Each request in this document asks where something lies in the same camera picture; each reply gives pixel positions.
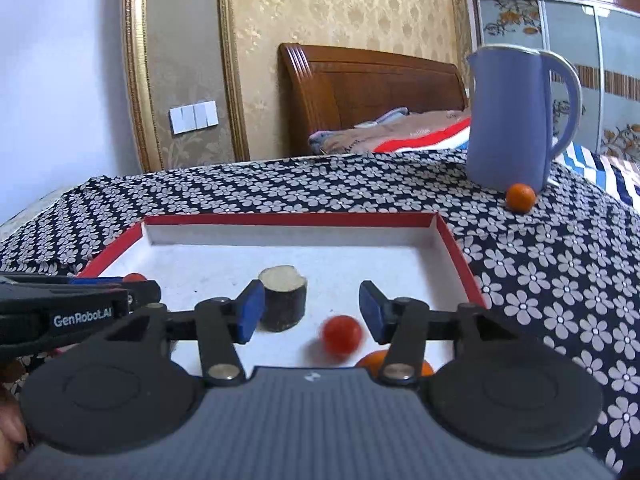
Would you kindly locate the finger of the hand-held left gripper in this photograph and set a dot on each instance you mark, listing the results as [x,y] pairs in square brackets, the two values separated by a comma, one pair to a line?
[97,281]
[142,294]

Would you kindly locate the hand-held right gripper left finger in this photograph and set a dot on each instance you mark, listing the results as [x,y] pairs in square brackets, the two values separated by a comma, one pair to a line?
[250,310]

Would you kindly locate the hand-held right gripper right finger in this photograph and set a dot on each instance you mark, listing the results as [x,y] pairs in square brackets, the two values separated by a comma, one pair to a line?
[372,310]

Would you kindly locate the red cherry tomato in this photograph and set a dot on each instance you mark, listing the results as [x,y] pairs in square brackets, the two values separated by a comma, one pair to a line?
[341,336]
[135,277]

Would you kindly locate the dark sugarcane piece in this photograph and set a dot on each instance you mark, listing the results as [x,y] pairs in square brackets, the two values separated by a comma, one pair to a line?
[287,300]

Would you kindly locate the small orange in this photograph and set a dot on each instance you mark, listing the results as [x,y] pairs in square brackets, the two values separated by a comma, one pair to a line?
[520,196]
[372,360]

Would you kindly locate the red-rimmed white box tray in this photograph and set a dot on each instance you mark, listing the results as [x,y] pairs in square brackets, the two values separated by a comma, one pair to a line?
[300,255]

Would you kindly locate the person's left hand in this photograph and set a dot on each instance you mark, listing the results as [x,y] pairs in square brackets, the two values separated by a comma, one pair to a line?
[7,420]

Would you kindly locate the black floral tablecloth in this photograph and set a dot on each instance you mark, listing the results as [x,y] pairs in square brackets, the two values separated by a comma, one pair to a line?
[300,185]

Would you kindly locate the grey cloth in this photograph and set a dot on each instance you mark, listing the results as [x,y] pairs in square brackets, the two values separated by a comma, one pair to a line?
[322,139]

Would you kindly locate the brown striped blanket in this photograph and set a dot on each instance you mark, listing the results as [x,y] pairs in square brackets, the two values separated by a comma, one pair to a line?
[415,132]

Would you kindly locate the wooden headboard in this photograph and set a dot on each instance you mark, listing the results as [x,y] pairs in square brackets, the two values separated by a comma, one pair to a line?
[360,85]

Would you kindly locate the blue kettle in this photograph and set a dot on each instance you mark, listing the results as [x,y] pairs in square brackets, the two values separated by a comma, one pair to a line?
[505,120]

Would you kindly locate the floral sliding-door wardrobe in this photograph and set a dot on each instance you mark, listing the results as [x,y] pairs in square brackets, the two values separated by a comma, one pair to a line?
[615,60]

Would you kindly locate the white light switch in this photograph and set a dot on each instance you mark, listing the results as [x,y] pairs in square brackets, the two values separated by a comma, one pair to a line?
[194,117]

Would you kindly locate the gold wall frame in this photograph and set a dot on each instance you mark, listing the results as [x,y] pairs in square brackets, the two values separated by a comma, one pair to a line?
[135,60]

